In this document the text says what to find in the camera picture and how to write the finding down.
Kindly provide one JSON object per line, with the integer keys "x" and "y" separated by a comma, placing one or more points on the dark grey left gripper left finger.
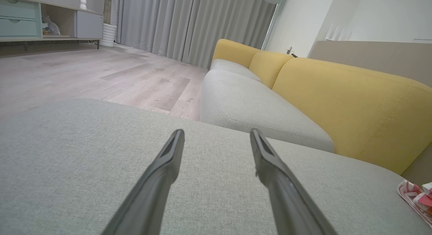
{"x": 155, "y": 191}

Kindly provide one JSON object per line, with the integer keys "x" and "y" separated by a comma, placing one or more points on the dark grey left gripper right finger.
{"x": 287, "y": 194}

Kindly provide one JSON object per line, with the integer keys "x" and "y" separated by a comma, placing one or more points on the red basketball jersey white sleeves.
{"x": 416, "y": 198}

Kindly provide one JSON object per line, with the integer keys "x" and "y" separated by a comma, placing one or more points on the grey sofa seat cushion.
{"x": 233, "y": 68}
{"x": 256, "y": 113}

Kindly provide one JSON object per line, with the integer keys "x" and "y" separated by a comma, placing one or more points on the large yellow sofa back cushion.
{"x": 354, "y": 107}

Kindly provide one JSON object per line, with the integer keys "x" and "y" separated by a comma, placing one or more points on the small yellow sofa back cushion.
{"x": 233, "y": 51}
{"x": 268, "y": 66}

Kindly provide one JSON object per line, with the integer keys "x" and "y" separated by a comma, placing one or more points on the white ribbed vase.
{"x": 108, "y": 36}

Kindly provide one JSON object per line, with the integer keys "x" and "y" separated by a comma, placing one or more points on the beige partition board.
{"x": 378, "y": 56}

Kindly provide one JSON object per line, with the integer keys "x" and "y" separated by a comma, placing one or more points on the grey pleated curtain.
{"x": 189, "y": 22}

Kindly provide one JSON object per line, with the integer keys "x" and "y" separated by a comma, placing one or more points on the grey plush toy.
{"x": 50, "y": 26}

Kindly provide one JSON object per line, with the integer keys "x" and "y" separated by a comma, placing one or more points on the small white figurine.
{"x": 83, "y": 4}

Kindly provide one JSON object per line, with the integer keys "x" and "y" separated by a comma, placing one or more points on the low cabinet mint drawers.
{"x": 20, "y": 19}

